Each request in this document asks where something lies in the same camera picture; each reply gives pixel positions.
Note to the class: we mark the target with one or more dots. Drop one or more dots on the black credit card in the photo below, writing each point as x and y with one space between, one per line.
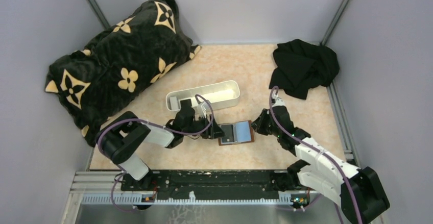
185 103

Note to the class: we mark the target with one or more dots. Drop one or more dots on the black cloth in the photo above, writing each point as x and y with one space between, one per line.
301 66

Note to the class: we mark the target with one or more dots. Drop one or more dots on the stack of grey cards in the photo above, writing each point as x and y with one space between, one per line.
174 103

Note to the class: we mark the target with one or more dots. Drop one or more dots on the white slotted cable duct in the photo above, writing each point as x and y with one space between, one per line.
128 198

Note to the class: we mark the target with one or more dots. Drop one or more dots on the black floral plush pillow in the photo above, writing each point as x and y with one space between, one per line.
119 63

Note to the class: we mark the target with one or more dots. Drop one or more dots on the aluminium frame rail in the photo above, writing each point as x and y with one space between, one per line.
197 73

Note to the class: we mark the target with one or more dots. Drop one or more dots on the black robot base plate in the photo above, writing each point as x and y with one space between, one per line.
214 184

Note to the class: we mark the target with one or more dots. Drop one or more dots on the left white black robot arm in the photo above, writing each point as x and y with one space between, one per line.
120 140

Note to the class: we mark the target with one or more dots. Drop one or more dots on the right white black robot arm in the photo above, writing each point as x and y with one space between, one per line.
357 191

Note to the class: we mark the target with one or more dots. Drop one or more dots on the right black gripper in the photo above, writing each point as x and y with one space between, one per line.
258 124

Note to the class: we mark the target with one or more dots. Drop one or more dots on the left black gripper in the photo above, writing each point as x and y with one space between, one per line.
213 131

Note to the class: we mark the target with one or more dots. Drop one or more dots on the black card in holder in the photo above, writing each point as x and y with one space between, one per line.
229 137

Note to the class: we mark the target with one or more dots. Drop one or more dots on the brown leather card holder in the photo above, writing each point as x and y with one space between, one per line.
243 132

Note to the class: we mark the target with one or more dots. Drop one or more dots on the white oblong plastic tray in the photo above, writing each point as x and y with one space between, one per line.
220 95

